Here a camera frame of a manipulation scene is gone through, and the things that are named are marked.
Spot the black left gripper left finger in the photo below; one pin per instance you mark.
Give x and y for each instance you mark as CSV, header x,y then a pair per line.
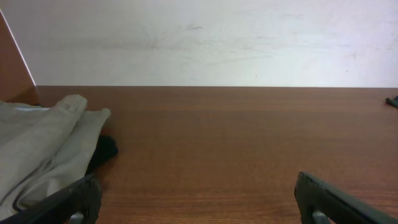
x,y
79,202

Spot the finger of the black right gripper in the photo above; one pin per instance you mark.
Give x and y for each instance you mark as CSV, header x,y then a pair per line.
x,y
392,102

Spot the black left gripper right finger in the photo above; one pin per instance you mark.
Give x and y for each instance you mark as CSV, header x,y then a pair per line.
x,y
320,202

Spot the black garment under beige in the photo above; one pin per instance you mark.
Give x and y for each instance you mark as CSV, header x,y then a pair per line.
x,y
105,150

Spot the beige folded garment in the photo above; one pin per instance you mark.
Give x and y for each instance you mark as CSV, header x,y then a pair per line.
x,y
43,150

